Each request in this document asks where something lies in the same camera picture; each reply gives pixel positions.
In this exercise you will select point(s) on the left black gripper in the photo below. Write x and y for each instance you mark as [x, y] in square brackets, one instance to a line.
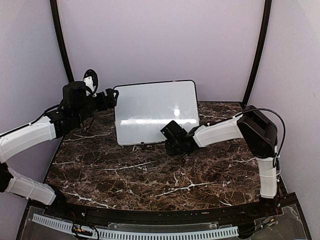
[112, 101]

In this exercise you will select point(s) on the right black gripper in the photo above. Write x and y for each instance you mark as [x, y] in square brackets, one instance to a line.
[169, 150]

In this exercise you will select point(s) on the white whiteboard with black frame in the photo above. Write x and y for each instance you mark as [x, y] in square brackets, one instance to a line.
[142, 110]

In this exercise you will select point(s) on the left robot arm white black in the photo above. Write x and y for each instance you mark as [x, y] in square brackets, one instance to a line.
[54, 123]

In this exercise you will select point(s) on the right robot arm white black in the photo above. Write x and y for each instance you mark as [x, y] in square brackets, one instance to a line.
[258, 131]

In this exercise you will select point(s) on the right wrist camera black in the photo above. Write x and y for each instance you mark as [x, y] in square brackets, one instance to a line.
[173, 131]

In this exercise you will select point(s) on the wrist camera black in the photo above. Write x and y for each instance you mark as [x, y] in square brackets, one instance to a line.
[74, 94]
[173, 131]

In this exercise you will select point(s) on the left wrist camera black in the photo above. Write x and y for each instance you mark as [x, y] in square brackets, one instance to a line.
[74, 94]

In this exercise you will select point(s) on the white slotted cable duct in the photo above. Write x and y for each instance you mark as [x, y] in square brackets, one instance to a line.
[118, 231]

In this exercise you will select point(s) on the left black frame post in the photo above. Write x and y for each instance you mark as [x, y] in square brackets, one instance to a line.
[60, 39]

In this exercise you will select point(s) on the black frame post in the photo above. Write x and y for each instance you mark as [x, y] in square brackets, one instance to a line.
[60, 39]
[258, 53]

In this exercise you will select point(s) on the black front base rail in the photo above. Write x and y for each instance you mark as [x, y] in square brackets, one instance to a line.
[245, 216]

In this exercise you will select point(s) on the right black frame post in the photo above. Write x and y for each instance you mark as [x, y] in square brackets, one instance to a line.
[258, 53]

